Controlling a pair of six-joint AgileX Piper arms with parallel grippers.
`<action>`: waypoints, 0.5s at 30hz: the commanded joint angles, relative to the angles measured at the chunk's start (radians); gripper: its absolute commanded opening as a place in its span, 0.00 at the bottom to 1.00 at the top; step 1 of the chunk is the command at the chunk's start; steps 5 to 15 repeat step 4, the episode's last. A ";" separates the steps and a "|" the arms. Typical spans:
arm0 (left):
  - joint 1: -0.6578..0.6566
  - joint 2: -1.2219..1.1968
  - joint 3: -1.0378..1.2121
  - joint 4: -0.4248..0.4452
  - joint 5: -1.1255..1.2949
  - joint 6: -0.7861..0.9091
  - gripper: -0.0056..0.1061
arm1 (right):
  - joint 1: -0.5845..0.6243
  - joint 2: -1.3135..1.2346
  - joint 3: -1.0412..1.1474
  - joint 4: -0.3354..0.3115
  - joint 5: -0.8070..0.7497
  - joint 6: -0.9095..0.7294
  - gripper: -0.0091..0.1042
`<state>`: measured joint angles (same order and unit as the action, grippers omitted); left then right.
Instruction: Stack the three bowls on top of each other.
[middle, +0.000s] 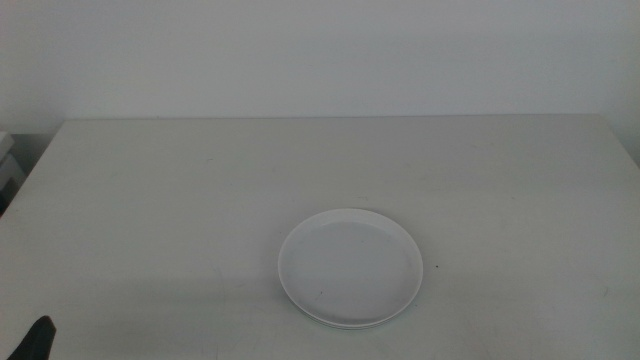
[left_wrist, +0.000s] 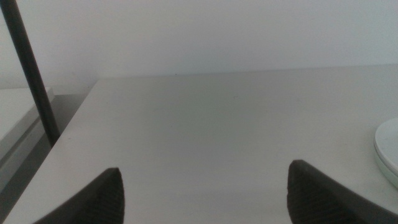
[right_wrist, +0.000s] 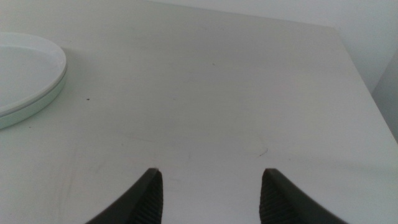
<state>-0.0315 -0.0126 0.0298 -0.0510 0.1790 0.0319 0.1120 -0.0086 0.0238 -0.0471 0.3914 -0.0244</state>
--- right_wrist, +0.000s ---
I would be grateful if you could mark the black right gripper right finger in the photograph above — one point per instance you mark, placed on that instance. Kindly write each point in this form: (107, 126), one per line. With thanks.
(280, 205)

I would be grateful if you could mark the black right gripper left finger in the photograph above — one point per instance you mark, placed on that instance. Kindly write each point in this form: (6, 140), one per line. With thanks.
(140, 205)

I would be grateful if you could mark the pale green shallow bowl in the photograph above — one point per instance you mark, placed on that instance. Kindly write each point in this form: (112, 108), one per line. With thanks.
(31, 111)

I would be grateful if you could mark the white shallow bowl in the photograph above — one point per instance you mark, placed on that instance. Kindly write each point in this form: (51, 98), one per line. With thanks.
(25, 71)

